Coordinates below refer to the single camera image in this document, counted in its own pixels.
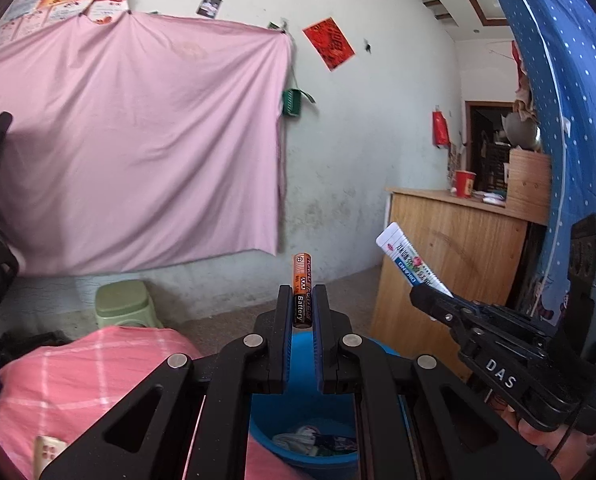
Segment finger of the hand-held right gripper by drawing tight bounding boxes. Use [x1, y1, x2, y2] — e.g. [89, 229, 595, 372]
[410, 285, 559, 357]

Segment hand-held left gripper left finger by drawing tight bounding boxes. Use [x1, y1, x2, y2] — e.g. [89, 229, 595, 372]
[40, 284, 295, 480]

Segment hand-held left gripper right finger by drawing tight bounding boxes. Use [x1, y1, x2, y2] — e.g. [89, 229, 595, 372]
[313, 284, 562, 480]

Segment orange and black battery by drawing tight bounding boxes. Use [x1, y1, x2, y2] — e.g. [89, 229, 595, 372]
[292, 253, 313, 330]

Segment white ointment tube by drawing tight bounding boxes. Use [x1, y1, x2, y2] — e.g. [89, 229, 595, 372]
[375, 221, 453, 298]

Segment blue plastic basin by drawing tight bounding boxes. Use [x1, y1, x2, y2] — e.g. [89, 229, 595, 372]
[248, 330, 403, 471]

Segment person's right hand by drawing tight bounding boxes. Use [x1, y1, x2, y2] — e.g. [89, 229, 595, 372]
[516, 411, 554, 457]

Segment wooden cabinet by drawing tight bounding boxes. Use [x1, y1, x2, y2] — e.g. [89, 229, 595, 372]
[370, 147, 552, 381]

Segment red paper cup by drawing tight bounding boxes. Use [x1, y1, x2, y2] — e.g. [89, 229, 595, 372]
[452, 170, 476, 198]

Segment green plastic stool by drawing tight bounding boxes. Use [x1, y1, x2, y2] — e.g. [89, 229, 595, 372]
[94, 280, 151, 331]

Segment red hanging bag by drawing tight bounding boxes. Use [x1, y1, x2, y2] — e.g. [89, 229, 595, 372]
[432, 109, 451, 148]

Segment grey round pot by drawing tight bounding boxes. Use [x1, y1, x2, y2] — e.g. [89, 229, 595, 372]
[505, 110, 541, 151]

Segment pink checked cloth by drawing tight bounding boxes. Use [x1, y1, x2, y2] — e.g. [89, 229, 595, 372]
[0, 327, 289, 480]

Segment green hanging basket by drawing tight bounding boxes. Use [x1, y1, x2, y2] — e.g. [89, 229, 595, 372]
[280, 72, 315, 118]

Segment pink hanging sheet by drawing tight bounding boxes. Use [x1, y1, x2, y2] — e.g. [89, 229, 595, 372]
[0, 10, 293, 277]

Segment blue polka-dot cloth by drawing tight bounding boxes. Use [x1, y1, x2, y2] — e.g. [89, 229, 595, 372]
[482, 0, 596, 321]

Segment white remote control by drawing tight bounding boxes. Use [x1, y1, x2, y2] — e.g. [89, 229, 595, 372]
[34, 435, 68, 478]

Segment dark wooden door frame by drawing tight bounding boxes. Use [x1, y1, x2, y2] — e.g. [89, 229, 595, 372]
[465, 101, 516, 193]

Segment red wall poster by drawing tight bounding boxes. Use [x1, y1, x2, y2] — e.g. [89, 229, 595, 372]
[303, 17, 355, 72]

